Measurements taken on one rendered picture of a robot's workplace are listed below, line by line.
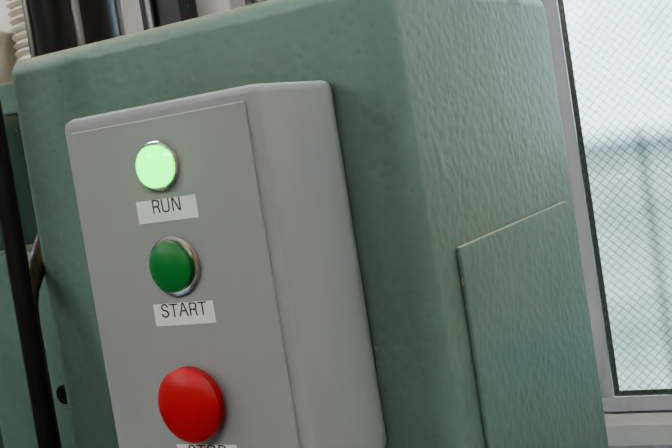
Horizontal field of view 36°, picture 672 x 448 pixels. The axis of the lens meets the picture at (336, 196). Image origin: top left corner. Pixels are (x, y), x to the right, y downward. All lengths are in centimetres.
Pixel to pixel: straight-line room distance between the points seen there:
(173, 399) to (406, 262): 11
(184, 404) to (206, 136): 11
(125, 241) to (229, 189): 6
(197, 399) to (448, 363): 11
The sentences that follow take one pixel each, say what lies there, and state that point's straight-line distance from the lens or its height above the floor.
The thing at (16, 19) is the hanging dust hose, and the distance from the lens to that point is 227.
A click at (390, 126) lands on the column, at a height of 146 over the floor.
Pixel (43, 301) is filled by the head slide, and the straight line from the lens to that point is 62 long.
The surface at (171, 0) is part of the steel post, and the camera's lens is 217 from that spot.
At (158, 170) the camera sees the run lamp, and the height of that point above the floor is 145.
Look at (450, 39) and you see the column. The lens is 48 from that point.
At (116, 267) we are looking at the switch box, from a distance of 44.
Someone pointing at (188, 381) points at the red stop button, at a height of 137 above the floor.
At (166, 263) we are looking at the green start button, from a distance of 41.
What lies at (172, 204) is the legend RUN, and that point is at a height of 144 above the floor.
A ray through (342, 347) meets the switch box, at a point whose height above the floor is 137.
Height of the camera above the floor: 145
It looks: 3 degrees down
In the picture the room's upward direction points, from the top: 9 degrees counter-clockwise
